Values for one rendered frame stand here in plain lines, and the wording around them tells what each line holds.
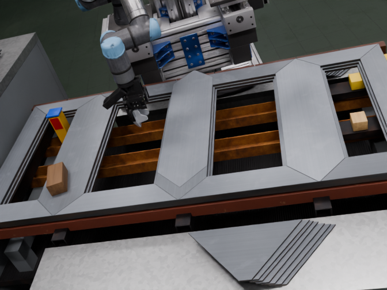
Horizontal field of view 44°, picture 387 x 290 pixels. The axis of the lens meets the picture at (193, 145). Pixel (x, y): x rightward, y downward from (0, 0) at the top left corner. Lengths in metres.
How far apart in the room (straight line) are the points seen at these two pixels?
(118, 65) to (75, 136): 0.49
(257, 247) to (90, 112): 1.05
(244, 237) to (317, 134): 0.45
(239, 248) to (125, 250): 0.39
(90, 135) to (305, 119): 0.86
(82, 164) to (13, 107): 0.56
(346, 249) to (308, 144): 0.38
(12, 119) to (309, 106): 1.29
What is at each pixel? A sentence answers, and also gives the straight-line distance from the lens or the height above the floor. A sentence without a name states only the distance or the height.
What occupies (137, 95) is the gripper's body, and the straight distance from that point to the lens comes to 1.72.
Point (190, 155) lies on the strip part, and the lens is 1.68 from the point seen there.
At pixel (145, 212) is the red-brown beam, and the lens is 1.60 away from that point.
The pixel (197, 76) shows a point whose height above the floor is 0.84.
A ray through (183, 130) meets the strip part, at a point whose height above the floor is 0.84.
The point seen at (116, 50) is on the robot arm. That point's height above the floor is 1.23.
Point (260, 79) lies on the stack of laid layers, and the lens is 2.00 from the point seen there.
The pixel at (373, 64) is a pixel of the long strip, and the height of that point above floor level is 0.84.
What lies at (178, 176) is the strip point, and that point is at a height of 0.84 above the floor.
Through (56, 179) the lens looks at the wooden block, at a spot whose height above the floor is 0.89.
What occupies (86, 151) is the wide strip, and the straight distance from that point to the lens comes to 1.91.
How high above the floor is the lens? 1.89
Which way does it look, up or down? 38 degrees down
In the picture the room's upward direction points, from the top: 18 degrees counter-clockwise
